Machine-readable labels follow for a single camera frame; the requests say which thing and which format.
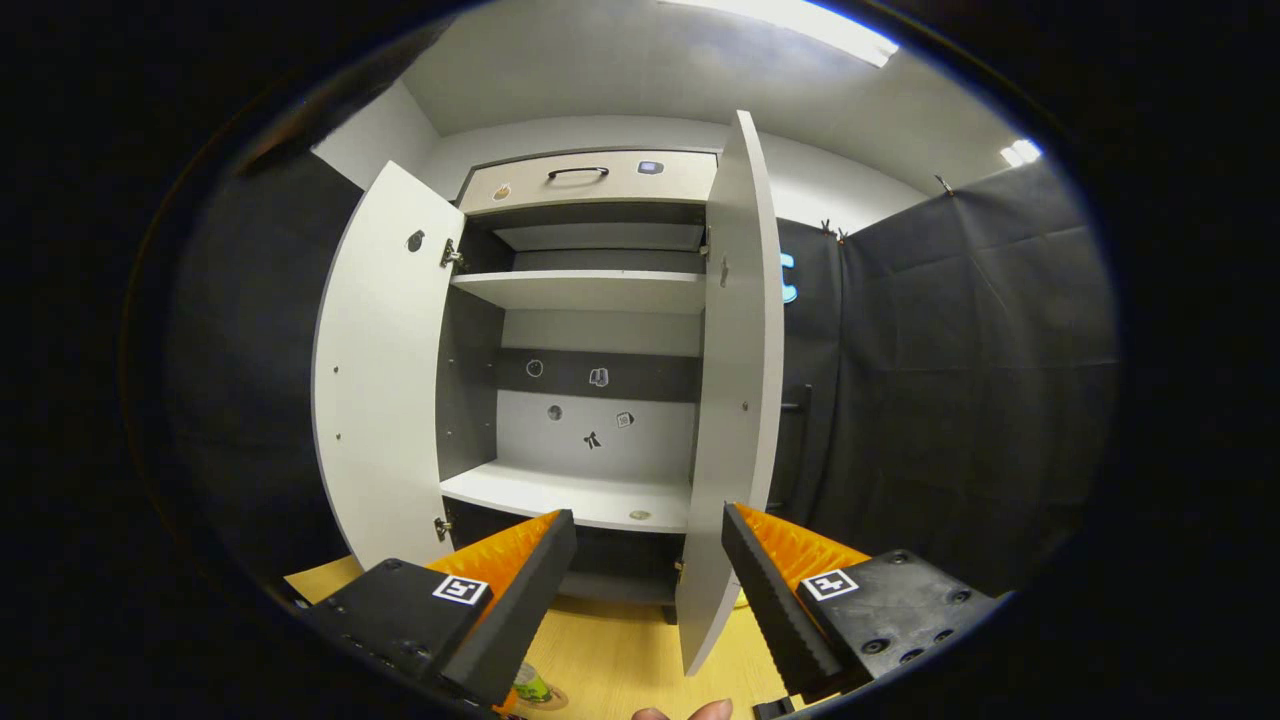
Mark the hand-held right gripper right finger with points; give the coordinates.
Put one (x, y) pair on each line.
(770, 610)

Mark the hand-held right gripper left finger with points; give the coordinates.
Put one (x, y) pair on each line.
(520, 600)

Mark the green label bottle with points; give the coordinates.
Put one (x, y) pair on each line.
(532, 685)

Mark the round wooden coaster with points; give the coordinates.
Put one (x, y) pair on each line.
(556, 697)

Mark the white cabinet door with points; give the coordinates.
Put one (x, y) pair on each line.
(740, 330)
(385, 380)

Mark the grey and white cabinet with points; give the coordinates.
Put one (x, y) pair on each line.
(590, 290)

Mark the black backdrop cloth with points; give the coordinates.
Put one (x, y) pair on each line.
(250, 350)
(980, 400)

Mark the small ceiling light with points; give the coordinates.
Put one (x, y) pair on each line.
(1020, 153)

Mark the long ceiling strip light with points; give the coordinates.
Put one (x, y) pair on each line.
(800, 25)

